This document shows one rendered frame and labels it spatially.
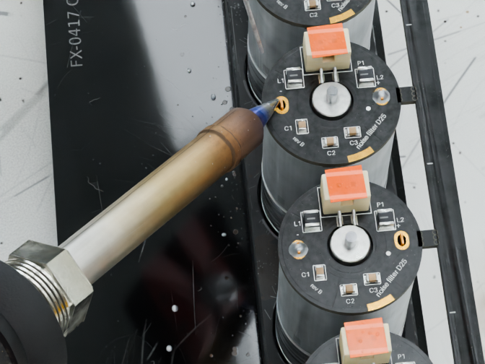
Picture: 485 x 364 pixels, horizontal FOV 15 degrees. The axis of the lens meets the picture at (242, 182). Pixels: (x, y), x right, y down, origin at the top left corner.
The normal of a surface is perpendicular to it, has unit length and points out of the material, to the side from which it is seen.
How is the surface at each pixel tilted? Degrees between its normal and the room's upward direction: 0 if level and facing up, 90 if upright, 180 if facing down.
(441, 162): 0
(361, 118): 0
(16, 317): 26
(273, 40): 90
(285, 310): 90
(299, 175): 90
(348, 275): 0
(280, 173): 90
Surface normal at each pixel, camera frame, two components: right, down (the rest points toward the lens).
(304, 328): -0.60, 0.73
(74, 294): 0.61, -0.29
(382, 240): 0.00, -0.41
